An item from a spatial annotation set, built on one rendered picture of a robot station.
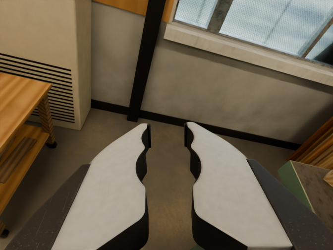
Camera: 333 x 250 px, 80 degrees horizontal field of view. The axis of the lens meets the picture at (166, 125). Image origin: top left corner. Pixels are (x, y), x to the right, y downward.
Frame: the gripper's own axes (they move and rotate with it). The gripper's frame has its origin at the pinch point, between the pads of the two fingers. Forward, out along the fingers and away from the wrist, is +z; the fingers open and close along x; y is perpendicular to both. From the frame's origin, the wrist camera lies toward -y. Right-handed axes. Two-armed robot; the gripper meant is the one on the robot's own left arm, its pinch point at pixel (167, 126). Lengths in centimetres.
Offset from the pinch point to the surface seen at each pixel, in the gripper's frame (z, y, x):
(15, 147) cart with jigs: 84, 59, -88
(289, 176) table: 32, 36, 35
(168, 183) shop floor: 95, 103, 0
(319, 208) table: 22, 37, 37
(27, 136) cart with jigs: 92, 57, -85
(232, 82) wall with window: 142, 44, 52
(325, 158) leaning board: 117, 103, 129
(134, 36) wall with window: 135, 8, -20
